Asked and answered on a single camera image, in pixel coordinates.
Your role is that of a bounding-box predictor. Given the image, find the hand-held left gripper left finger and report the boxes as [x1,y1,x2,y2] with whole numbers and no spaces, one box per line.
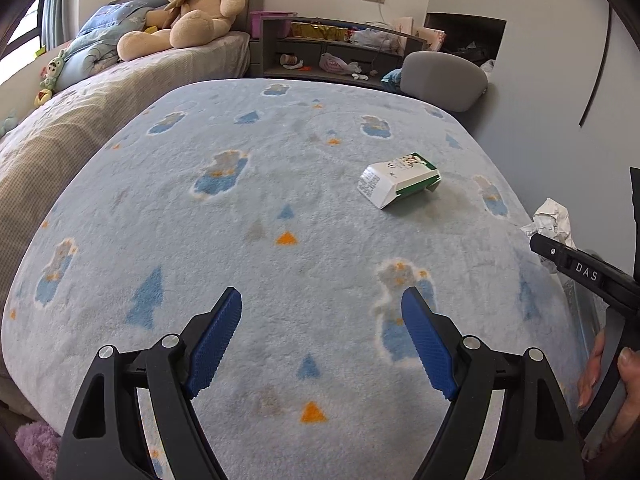
[59,286,243,480]

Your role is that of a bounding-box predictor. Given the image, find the pink plastic bag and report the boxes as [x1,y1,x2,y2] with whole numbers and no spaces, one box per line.
[320,52,362,76]

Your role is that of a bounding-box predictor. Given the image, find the white and green carton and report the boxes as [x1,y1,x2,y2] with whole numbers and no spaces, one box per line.
[357,152,442,210]

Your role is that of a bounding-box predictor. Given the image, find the large beige teddy bear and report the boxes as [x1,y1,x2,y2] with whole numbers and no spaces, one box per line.
[116,0,247,62]

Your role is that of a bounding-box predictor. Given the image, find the grey chair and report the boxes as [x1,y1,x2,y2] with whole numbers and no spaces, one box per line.
[401,51,488,112]

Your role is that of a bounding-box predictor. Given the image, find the window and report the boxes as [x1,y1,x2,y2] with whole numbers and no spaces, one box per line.
[0,0,46,78]

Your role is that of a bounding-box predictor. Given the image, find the folded blue quilt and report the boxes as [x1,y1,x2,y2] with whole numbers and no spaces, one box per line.
[57,27,126,93]

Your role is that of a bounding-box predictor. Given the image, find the green plush doll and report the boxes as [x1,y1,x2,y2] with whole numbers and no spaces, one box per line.
[39,50,69,92]

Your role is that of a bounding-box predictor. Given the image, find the purple fluffy cloth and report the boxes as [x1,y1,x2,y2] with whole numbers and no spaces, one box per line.
[14,420,63,480]

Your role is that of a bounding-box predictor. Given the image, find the grey desk shelf unit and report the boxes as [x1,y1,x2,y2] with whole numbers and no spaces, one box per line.
[257,14,431,93]

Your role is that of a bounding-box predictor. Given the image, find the grey curtain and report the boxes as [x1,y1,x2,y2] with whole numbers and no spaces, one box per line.
[40,0,72,51]

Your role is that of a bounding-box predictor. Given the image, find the person's right hand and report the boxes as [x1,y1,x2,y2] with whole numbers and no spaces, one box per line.
[577,327,640,461]

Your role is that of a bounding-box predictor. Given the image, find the gold foil packets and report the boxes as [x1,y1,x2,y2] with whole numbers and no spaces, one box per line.
[291,22,351,42]

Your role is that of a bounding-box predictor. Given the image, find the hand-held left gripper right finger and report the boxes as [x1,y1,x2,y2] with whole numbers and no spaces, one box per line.
[401,286,586,480]

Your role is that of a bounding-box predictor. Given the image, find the bed with checked sheet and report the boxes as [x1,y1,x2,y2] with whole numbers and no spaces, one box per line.
[0,0,268,411]

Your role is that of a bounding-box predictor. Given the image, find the blue pillow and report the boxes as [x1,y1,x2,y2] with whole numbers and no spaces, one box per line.
[77,2,153,36]

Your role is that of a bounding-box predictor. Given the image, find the white paper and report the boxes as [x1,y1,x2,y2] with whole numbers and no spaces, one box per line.
[520,198,576,273]

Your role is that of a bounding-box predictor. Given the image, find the light blue printed blanket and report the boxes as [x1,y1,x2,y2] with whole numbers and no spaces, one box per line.
[0,77,608,480]

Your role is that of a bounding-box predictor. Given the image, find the pink storage box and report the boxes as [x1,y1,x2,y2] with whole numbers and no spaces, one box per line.
[248,9,292,40]

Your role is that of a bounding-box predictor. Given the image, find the white plastic bag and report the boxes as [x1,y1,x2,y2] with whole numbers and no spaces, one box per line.
[352,27,403,54]

